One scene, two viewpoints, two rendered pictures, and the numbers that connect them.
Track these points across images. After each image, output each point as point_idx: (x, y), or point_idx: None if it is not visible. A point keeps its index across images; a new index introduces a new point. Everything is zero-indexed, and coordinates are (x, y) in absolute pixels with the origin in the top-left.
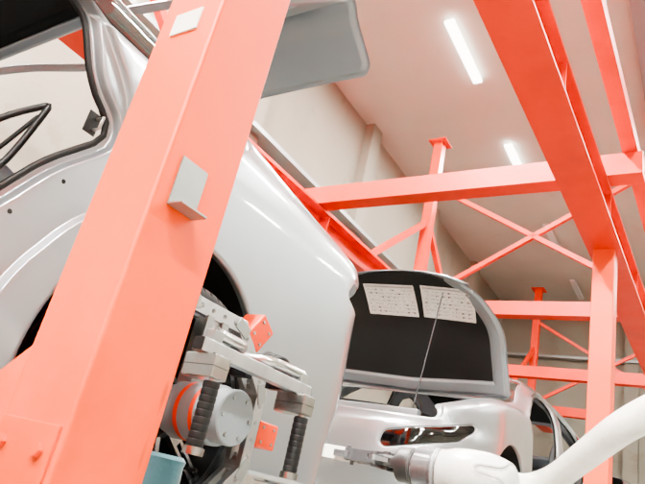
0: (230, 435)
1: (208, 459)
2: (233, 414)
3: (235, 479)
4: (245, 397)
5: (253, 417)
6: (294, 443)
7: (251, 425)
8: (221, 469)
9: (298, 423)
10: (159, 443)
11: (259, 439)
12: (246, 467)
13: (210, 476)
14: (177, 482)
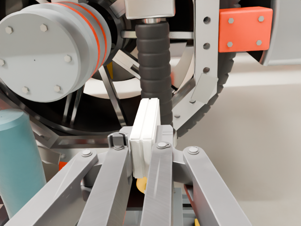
0: (40, 87)
1: (186, 71)
2: (26, 56)
3: (196, 101)
4: (34, 19)
5: (200, 12)
6: (140, 84)
7: (200, 26)
8: (186, 86)
9: (137, 42)
10: (105, 71)
11: (227, 41)
12: (208, 84)
13: (174, 96)
14: (1, 152)
